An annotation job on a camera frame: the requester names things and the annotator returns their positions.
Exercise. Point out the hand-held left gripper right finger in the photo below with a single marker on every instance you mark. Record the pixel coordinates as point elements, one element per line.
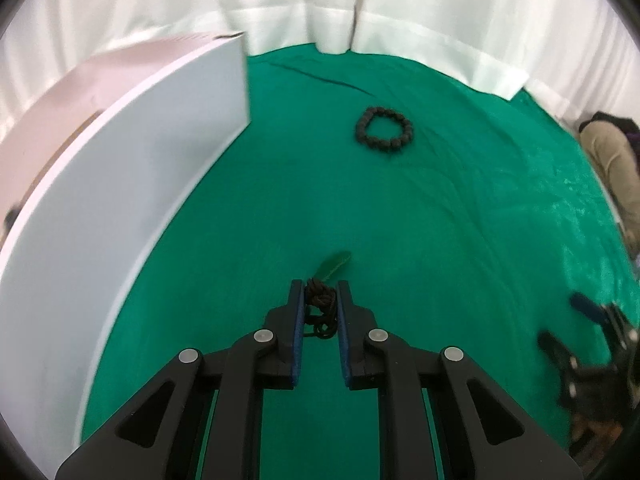
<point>342,330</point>

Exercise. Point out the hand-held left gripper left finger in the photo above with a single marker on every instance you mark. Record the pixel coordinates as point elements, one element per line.
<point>299,330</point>

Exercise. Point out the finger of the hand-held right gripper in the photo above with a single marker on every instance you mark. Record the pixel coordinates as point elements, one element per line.
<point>585,305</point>
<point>555,347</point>

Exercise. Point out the white cardboard box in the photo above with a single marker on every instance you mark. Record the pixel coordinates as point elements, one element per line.
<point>125,210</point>

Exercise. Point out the green velvet tablecloth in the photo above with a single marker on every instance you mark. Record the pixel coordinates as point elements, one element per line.
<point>425,235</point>

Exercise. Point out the person's beige trouser leg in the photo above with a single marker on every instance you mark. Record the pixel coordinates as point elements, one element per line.
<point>612,165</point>

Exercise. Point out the white curtain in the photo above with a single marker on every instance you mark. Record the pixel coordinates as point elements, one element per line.
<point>450,10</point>

